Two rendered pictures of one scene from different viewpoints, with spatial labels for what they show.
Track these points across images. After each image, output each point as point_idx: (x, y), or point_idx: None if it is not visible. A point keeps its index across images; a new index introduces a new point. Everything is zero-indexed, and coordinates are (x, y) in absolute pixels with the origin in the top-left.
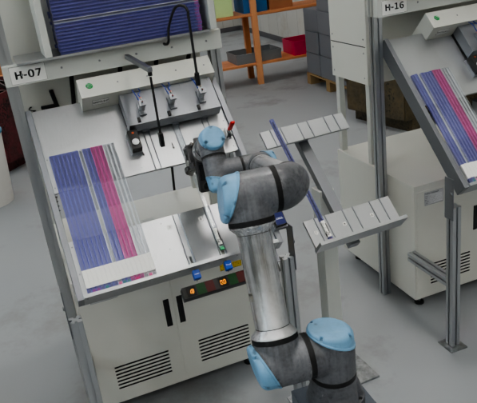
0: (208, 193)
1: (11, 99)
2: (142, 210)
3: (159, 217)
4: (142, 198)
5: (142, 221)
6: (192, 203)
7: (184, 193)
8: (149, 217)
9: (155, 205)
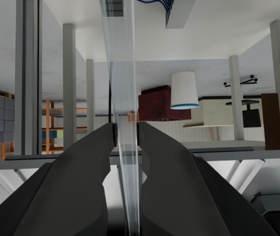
0: (74, 46)
1: None
2: (156, 46)
3: (147, 30)
4: (146, 60)
5: (183, 25)
6: (99, 40)
7: (103, 55)
8: (157, 34)
9: (140, 48)
